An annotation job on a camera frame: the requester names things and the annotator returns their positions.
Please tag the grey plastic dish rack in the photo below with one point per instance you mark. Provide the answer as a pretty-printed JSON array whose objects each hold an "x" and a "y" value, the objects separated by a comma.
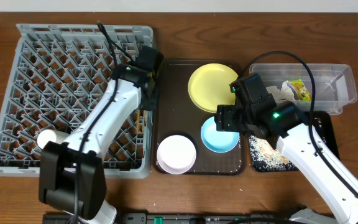
[{"x": 58, "y": 75}]

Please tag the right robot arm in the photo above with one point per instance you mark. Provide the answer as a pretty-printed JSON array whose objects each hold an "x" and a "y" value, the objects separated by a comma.
[{"x": 291, "y": 132}]

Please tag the dark brown serving tray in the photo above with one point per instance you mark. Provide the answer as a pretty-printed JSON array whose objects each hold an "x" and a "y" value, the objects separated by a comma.
[{"x": 177, "y": 114}]

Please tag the green snack wrapper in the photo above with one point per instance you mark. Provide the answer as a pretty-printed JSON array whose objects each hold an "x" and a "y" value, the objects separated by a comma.
[{"x": 299, "y": 88}]

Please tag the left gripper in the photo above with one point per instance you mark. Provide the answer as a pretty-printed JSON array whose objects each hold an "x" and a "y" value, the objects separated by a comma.
[{"x": 150, "y": 101}]

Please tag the light blue bowl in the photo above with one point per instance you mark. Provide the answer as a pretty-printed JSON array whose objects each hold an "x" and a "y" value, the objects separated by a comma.
[{"x": 218, "y": 141}]

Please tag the white cup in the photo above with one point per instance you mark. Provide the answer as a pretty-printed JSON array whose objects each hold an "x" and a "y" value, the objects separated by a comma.
[{"x": 50, "y": 135}]

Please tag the pink bowl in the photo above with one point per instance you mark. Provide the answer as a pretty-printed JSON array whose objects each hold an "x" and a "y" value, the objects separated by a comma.
[{"x": 176, "y": 154}]

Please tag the clear plastic bin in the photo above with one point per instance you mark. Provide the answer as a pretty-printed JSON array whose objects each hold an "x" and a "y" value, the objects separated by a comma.
[{"x": 335, "y": 85}]

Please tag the black rectangular tray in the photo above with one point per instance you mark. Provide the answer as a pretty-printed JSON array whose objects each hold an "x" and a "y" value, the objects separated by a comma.
[{"x": 323, "y": 124}]

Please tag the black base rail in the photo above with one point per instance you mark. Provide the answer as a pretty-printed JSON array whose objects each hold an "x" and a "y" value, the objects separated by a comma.
[{"x": 135, "y": 218}]

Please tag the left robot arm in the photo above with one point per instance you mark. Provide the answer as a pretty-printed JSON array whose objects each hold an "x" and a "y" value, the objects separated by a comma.
[{"x": 72, "y": 177}]

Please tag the rice and food scraps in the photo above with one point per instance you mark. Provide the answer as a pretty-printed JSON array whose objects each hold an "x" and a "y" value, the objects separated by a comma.
[{"x": 266, "y": 159}]

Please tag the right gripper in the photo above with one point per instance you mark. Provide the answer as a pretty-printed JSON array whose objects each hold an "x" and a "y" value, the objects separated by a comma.
[{"x": 224, "y": 117}]

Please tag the white tissue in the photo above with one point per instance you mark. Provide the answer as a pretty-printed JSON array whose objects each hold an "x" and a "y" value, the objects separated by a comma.
[{"x": 285, "y": 93}]

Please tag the wooden chopstick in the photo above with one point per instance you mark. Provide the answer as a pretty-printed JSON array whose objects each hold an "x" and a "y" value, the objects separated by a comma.
[
  {"x": 138, "y": 120},
  {"x": 143, "y": 121}
]

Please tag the yellow plate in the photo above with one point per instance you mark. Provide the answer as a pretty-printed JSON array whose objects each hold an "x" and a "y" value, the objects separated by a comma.
[{"x": 209, "y": 87}]

